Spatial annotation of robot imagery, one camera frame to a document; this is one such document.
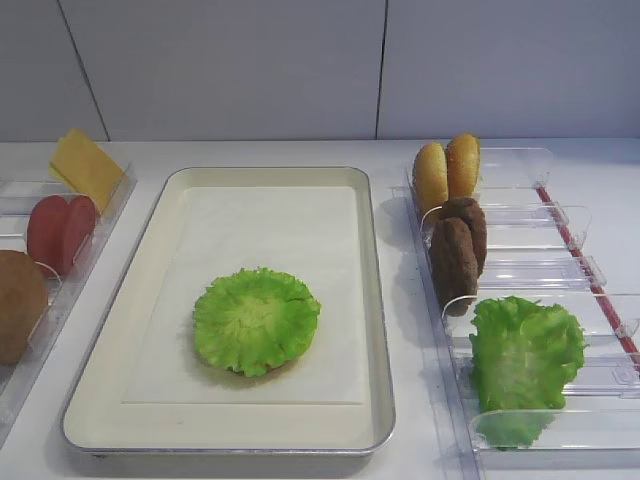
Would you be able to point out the left tomato slice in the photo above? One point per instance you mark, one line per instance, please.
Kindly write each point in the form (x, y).
(44, 230)

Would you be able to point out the front brown meat patty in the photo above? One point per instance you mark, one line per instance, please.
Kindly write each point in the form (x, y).
(454, 265)

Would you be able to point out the yellow cheese slice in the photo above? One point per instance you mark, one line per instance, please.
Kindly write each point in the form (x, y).
(82, 166)

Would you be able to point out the lettuce leaf on tray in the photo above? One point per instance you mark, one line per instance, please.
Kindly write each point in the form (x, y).
(254, 321)

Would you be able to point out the bun slice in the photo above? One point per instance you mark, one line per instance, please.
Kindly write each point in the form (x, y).
(463, 163)
(430, 177)

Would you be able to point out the clear left acrylic rack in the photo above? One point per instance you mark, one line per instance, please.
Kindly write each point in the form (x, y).
(18, 198)

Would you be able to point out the left bun slice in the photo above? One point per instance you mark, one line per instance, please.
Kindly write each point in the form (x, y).
(430, 177)

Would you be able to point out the tomato slice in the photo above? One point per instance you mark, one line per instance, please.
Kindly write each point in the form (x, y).
(78, 222)
(44, 230)

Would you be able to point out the rear brown meat patty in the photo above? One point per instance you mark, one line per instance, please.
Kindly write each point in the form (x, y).
(468, 210)

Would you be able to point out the lettuce leaf in rack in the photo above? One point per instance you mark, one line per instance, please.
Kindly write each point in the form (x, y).
(524, 354)

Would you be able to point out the clear right acrylic rack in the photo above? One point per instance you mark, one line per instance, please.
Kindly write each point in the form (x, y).
(534, 252)

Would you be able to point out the right tomato slice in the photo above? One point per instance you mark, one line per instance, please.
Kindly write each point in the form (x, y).
(78, 222)

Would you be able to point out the clear acrylic rack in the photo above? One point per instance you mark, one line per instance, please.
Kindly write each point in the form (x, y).
(534, 252)
(18, 198)

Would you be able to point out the cream metal tray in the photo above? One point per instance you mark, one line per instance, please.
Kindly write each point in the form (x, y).
(143, 389)

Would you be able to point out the right bun slice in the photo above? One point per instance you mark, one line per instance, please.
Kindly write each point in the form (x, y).
(463, 163)

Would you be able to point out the brown meat patty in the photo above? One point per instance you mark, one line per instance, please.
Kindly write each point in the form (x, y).
(454, 265)
(468, 210)

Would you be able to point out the brown bread bun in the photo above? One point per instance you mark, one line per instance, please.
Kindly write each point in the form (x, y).
(24, 297)

